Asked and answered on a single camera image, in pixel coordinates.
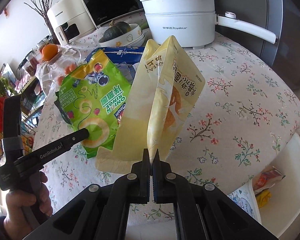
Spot yellow snack bag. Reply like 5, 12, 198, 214
95, 35, 206, 176

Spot green onion rings bag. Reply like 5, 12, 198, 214
57, 49, 131, 158

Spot blue carton box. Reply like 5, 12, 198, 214
85, 46, 144, 65

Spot white trash bin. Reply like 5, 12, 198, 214
227, 132, 300, 238

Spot person's left hand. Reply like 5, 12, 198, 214
4, 172, 53, 239

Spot small tangerine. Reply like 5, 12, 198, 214
64, 63, 77, 75
57, 76, 64, 86

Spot glass teapot with wooden lid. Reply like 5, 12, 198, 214
35, 47, 82, 96

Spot large orange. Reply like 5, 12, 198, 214
41, 43, 58, 61

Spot floral tablecloth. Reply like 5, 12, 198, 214
33, 10, 300, 228

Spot cream air fryer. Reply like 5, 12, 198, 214
47, 0, 96, 46

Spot stacked white plates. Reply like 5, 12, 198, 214
125, 31, 146, 47

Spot dark green pumpkin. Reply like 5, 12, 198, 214
103, 21, 132, 41

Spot dry twig branches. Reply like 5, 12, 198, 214
24, 0, 59, 44

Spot white bowl with flower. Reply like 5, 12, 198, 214
98, 23, 142, 47

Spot white electric cooking pot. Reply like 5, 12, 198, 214
139, 0, 277, 48

